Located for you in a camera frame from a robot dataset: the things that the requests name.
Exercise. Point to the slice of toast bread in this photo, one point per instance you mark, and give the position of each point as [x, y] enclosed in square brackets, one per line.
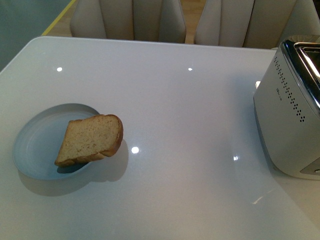
[90, 139]

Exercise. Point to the light blue round plate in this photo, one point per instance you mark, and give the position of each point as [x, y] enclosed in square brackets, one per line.
[36, 146]

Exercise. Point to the beige chair left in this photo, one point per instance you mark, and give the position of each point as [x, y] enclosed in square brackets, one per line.
[139, 20]

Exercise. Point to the beige chair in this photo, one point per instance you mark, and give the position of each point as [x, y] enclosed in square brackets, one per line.
[260, 24]
[139, 20]

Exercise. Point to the white chrome two-slot toaster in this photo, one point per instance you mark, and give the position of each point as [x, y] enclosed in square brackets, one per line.
[287, 107]

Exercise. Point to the beige chair right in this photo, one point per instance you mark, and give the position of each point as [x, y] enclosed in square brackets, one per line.
[260, 24]

